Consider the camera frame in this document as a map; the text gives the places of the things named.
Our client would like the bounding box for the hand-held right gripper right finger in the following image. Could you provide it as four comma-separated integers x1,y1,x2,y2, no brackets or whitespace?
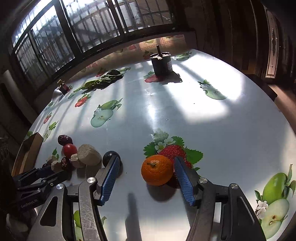
173,157,266,241

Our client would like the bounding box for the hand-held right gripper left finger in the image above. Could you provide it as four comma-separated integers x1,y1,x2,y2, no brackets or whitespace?
27,156,122,241

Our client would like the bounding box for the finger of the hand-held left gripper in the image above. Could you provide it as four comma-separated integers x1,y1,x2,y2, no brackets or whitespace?
13,165,52,183
17,170,71,193

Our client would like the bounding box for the beige wood chunk bottom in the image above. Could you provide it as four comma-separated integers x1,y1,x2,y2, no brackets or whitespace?
50,160,62,173

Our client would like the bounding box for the beige wood chunk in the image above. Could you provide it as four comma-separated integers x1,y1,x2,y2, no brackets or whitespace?
50,160,62,173
70,153,85,169

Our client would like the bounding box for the dark purple plum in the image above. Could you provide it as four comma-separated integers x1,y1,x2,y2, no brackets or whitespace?
102,151,121,168

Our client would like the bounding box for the shallow cardboard box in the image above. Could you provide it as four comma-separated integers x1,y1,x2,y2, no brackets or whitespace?
11,132,44,177

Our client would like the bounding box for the dark red jujube date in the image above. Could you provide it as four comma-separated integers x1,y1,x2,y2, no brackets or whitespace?
58,135,73,146
60,157,74,171

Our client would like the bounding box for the orange mandarin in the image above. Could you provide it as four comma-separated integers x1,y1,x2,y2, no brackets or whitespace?
141,155,174,186

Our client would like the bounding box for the large beige yam chunk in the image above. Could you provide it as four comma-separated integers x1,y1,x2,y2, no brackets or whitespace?
77,144,102,166

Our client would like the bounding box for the red cherry tomato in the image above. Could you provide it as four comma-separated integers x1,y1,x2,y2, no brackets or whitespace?
63,144,78,158

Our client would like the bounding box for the dark metal tin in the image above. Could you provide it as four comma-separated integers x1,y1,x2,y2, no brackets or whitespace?
149,45,173,76

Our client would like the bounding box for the barred sliding window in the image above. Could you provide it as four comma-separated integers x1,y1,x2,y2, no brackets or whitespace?
10,0,185,82

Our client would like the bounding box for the glass panel door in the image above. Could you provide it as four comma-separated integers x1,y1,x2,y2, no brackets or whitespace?
264,7,281,79

